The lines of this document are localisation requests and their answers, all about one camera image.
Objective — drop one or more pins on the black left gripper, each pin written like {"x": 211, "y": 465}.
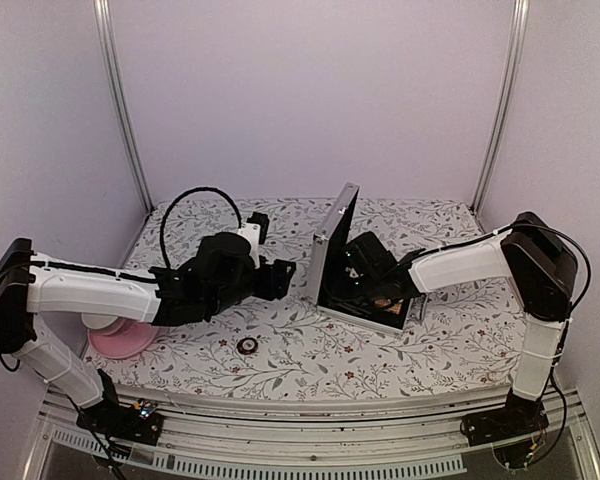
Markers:
{"x": 276, "y": 281}

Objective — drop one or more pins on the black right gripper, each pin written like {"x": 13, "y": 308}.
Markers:
{"x": 337, "y": 287}

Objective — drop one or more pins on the aluminium poker case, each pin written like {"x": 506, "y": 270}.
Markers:
{"x": 339, "y": 219}

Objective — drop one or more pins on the single red poker chip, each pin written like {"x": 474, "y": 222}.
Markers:
{"x": 247, "y": 346}

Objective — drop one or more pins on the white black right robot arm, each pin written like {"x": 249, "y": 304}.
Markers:
{"x": 540, "y": 262}

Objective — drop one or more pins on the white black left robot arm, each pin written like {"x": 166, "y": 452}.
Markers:
{"x": 33, "y": 283}

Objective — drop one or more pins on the red Texas Hold'em card deck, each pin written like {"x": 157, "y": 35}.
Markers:
{"x": 391, "y": 306}

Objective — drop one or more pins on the floral patterned table mat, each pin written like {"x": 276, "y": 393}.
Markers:
{"x": 470, "y": 338}

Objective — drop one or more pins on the pink plate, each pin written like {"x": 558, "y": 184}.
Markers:
{"x": 123, "y": 339}

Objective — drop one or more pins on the white bowl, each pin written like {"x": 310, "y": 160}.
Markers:
{"x": 101, "y": 323}

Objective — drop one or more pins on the aluminium front rail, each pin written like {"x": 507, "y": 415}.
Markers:
{"x": 400, "y": 438}

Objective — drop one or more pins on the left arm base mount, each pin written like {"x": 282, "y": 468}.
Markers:
{"x": 139, "y": 422}

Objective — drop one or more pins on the left aluminium frame post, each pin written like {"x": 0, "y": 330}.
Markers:
{"x": 106, "y": 37}

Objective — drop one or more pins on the aluminium frame post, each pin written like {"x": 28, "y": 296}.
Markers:
{"x": 511, "y": 67}
{"x": 106, "y": 37}

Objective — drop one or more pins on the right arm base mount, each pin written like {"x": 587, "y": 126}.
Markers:
{"x": 517, "y": 417}

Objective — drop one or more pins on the right aluminium frame post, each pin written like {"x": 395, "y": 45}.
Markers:
{"x": 511, "y": 67}

